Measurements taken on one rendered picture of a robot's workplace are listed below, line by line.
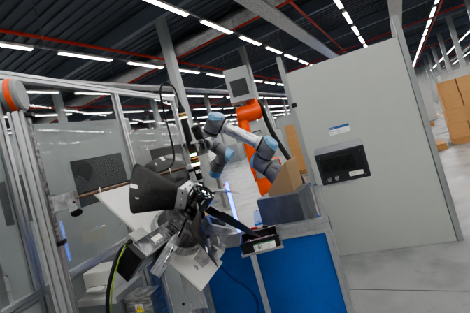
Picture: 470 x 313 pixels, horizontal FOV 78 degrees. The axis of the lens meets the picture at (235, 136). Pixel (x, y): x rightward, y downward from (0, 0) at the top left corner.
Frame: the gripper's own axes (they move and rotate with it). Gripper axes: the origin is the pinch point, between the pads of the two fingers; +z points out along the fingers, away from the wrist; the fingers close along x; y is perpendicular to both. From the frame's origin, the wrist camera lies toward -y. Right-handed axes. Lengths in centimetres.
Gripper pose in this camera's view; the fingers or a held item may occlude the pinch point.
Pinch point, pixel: (187, 143)
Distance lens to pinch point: 152.9
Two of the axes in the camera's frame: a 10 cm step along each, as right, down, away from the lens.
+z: -3.1, 0.4, -9.5
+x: -9.2, 2.6, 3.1
